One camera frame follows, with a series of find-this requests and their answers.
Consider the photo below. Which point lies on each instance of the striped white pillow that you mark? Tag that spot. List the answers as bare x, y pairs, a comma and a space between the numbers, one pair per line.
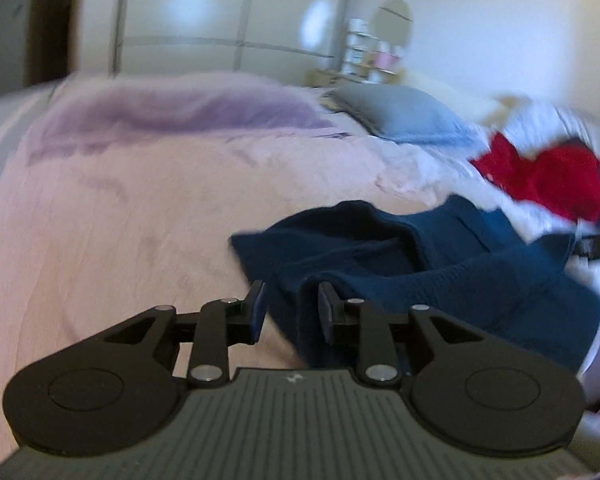
570, 125

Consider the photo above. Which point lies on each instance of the pink cup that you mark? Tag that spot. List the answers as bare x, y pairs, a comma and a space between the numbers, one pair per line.
385, 61

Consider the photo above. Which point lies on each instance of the blue knit sweater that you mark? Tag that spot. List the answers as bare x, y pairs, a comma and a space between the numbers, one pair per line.
455, 280

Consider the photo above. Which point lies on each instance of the pink bedspread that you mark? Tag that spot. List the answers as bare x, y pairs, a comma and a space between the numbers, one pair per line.
130, 220

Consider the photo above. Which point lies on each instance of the white vanity table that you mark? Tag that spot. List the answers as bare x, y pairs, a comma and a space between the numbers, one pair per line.
325, 79

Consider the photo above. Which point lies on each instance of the white wardrobe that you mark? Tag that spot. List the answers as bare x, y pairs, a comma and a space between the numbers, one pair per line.
205, 10

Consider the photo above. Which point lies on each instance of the grey-blue pillow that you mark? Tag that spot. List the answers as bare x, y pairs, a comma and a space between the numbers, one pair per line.
405, 110

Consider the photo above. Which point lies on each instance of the red garment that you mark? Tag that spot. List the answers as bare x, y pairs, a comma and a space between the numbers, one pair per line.
555, 180

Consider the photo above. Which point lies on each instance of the lavender blanket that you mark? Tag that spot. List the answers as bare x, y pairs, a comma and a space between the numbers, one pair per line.
180, 110

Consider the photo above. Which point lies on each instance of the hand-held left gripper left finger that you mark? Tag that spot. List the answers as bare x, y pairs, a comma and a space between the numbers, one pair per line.
258, 310

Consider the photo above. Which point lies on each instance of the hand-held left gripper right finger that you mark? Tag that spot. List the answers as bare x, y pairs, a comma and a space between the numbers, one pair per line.
325, 312

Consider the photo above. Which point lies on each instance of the herringbone striped duvet cover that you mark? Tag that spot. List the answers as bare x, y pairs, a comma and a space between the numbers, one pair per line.
0, 135

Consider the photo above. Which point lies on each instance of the white desktop organiser shelf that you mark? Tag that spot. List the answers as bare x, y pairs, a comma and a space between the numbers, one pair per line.
357, 45

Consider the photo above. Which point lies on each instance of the dark brown door frame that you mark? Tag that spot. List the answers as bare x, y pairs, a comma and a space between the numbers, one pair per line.
50, 20

